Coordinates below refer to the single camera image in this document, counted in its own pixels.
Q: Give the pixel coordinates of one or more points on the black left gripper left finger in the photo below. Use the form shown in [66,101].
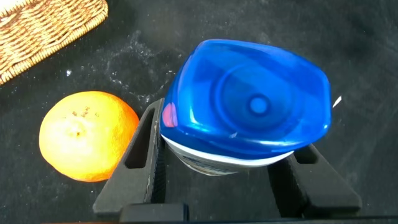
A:
[133,186]

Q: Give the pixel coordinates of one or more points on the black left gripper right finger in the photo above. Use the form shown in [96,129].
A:
[320,193]

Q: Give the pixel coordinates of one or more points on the white tube with blue cap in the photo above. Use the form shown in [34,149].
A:
[248,102]

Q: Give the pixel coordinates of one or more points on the wicker basket with toiletries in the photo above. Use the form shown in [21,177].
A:
[46,31]

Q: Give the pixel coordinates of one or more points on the orange with stem mark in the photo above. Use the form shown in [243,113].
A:
[87,137]

